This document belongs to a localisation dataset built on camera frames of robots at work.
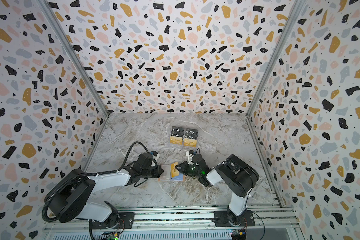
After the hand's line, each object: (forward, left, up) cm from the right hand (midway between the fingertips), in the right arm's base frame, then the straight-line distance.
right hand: (177, 167), depth 88 cm
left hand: (-1, +5, -2) cm, 6 cm away
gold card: (+19, -7, -1) cm, 20 cm away
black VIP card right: (+23, -8, +4) cm, 25 cm away
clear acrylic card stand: (+19, +1, 0) cm, 19 cm away
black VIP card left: (+24, +1, +4) cm, 24 cm away
